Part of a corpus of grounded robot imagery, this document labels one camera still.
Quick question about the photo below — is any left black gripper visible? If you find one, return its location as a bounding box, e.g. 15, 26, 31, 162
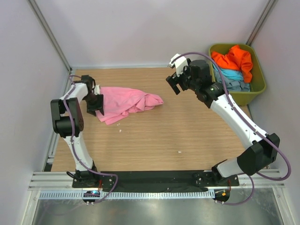
83, 93, 104, 117

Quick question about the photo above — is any pink t shirt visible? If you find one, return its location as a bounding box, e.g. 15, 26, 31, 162
96, 87, 164, 125

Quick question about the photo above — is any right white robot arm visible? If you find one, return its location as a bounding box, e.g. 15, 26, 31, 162
166, 57, 280, 186

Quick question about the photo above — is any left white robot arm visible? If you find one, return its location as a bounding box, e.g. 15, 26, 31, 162
50, 75, 104, 188

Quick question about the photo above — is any light blue t shirt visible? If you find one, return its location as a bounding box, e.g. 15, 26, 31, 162
213, 65, 244, 81

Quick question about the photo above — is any orange t shirt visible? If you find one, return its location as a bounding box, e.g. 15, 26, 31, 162
211, 45, 253, 83

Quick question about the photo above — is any olive green plastic bin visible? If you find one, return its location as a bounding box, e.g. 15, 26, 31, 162
209, 44, 266, 106

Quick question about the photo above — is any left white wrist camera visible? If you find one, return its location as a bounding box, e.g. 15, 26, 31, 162
93, 85, 101, 95

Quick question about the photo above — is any left aluminium corner post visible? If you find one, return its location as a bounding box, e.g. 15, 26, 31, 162
27, 0, 72, 72

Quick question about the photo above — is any aluminium corner post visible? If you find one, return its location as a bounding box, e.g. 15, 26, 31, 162
245, 0, 278, 46
27, 0, 72, 72

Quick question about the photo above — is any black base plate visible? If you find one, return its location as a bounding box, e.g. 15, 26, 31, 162
66, 170, 240, 193

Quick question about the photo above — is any aluminium front rail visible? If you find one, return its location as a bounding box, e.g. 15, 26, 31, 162
29, 169, 284, 193

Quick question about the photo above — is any slotted cable duct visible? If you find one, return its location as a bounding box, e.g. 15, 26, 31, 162
39, 190, 215, 200

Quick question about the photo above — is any right aluminium corner post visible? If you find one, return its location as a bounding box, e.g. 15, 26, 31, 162
245, 0, 278, 46

